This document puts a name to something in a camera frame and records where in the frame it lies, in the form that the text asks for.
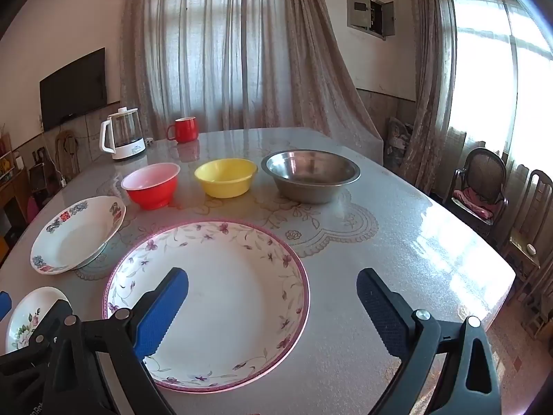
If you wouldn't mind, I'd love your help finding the dark round-backed chair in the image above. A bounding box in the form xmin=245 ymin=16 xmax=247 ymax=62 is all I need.
xmin=445 ymin=147 xmax=509 ymax=236

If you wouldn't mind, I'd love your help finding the red and blue printed plate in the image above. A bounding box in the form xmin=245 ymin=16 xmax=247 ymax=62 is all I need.
xmin=30 ymin=196 xmax=127 ymax=276

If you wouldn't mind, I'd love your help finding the large purple-rimmed floral plate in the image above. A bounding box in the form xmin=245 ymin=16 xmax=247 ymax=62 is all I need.
xmin=102 ymin=220 xmax=311 ymax=393

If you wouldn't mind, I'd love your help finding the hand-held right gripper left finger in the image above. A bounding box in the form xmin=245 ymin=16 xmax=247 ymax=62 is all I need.
xmin=82 ymin=267 xmax=189 ymax=415

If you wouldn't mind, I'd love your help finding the grey bundle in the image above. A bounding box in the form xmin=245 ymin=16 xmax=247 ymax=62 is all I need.
xmin=386 ymin=117 xmax=415 ymax=156

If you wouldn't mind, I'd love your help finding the tan wall hanging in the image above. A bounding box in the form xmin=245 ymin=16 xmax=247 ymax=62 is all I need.
xmin=55 ymin=130 xmax=82 ymax=176

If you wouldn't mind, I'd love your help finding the light wooden chair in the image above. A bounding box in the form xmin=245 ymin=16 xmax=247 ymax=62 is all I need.
xmin=501 ymin=168 xmax=553 ymax=286

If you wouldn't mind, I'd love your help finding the narrow beige curtain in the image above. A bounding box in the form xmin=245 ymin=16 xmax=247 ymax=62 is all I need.
xmin=408 ymin=0 xmax=459 ymax=195

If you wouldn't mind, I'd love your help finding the grey electrical panel box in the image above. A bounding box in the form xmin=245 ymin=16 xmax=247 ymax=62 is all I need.
xmin=346 ymin=0 xmax=396 ymax=40

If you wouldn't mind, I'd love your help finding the lace floral table mat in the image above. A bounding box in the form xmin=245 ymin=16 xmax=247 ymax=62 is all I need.
xmin=73 ymin=177 xmax=380 ymax=282

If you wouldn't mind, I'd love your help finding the stainless steel bowl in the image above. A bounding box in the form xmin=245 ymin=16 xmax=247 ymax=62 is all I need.
xmin=260 ymin=150 xmax=361 ymax=204

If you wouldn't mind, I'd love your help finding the pink cushion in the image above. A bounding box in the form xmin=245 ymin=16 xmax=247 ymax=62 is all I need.
xmin=451 ymin=188 xmax=497 ymax=219

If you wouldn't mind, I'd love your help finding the red plastic bowl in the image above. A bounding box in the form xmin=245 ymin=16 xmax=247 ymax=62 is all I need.
xmin=121 ymin=163 xmax=181 ymax=211

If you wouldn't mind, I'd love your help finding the red mug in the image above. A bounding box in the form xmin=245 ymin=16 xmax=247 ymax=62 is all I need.
xmin=167 ymin=117 xmax=199 ymax=144

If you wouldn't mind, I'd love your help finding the yellow plastic bowl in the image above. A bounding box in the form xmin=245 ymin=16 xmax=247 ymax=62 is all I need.
xmin=194 ymin=158 xmax=259 ymax=199

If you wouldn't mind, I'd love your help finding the black wall television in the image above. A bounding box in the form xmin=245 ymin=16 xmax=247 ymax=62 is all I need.
xmin=39 ymin=47 xmax=107 ymax=131

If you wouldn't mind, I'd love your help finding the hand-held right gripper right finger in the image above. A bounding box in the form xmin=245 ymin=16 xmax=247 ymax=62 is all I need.
xmin=356 ymin=267 xmax=502 ymax=415

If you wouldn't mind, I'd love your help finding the white glass electric kettle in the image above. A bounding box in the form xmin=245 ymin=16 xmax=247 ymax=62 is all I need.
xmin=100 ymin=107 xmax=148 ymax=160

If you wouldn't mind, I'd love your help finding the wide beige curtain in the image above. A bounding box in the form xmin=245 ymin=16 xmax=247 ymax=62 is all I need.
xmin=120 ymin=0 xmax=385 ymax=169

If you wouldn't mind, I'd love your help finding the bright window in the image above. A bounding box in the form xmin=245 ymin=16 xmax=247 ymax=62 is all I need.
xmin=449 ymin=0 xmax=553 ymax=182

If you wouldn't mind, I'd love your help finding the wooden cabinet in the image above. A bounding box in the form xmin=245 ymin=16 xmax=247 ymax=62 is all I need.
xmin=0 ymin=134 xmax=33 ymax=247

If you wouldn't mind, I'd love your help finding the small floral plate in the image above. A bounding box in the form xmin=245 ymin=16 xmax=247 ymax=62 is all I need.
xmin=5 ymin=286 xmax=72 ymax=354

